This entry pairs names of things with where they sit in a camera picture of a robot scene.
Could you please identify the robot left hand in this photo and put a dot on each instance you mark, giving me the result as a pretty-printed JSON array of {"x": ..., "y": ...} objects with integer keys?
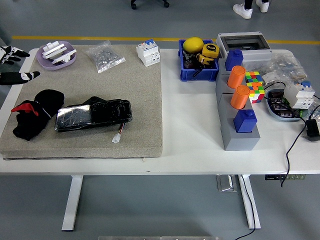
[{"x": 15, "y": 53}]

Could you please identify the black table control panel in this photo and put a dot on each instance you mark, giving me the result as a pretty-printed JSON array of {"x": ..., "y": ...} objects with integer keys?
[{"x": 272, "y": 177}]

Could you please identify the purple plastic tray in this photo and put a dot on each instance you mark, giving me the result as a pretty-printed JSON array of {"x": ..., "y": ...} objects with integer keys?
[{"x": 43, "y": 63}]

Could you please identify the clear bag of metal screws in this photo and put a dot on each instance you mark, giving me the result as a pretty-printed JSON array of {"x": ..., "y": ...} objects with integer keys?
[{"x": 105, "y": 57}]

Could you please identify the grey-brown mat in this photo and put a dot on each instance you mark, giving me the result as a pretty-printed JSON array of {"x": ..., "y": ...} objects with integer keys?
[{"x": 100, "y": 85}]

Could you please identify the black office chair base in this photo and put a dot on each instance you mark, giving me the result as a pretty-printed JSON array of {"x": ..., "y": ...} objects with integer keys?
[{"x": 133, "y": 5}]

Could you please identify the white circuit breaker blue switches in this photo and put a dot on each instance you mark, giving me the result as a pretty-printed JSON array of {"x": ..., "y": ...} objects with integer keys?
[
  {"x": 298, "y": 96},
  {"x": 147, "y": 53}
]

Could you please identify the white table leg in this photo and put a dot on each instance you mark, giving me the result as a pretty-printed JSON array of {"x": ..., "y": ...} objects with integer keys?
[
  {"x": 72, "y": 200},
  {"x": 246, "y": 200}
]

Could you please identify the dark brown tool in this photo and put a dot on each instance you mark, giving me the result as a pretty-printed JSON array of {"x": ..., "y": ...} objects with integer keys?
[{"x": 190, "y": 63}]

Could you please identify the yellow round ball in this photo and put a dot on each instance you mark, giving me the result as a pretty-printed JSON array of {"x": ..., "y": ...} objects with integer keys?
[{"x": 193, "y": 45}]

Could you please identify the blue plastic bin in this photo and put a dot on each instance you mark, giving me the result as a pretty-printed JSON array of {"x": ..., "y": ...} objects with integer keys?
[{"x": 197, "y": 75}]

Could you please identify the blue block with knob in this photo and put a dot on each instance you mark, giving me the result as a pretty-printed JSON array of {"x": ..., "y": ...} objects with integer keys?
[
  {"x": 245, "y": 122},
  {"x": 233, "y": 60}
]

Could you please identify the orange cylinder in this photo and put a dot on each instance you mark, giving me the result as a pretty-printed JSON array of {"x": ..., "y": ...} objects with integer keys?
[
  {"x": 236, "y": 76},
  {"x": 240, "y": 97}
]

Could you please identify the white shoe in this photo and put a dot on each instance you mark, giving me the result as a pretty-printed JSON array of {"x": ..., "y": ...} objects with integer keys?
[
  {"x": 262, "y": 6},
  {"x": 243, "y": 11}
]

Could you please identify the colourful puzzle cube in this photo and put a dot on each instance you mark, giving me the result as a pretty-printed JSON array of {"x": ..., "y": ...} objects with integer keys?
[
  {"x": 257, "y": 93},
  {"x": 253, "y": 77}
]

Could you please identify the grey electrical distribution box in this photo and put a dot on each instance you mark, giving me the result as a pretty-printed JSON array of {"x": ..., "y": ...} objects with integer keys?
[{"x": 255, "y": 53}]

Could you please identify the long grey block holder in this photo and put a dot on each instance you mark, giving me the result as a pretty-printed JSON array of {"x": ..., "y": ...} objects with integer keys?
[{"x": 240, "y": 142}]

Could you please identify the metal floor plate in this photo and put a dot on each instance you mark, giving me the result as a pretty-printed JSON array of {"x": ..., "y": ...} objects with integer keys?
[{"x": 226, "y": 183}]

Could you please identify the blue-grey bowl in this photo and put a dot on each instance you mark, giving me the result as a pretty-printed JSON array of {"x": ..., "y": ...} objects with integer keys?
[{"x": 273, "y": 113}]

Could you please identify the clear bags of small parts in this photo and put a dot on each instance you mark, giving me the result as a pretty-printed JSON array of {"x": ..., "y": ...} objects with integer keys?
[{"x": 285, "y": 66}]

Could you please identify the black circuit modules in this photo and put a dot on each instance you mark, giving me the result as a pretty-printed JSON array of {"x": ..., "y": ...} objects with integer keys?
[{"x": 280, "y": 107}]

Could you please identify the black power adapter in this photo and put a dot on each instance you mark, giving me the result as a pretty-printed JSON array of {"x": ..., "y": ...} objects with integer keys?
[{"x": 312, "y": 130}]

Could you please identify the white plastic bracket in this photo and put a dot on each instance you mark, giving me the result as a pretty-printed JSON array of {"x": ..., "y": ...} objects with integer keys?
[
  {"x": 63, "y": 57},
  {"x": 53, "y": 48}
]

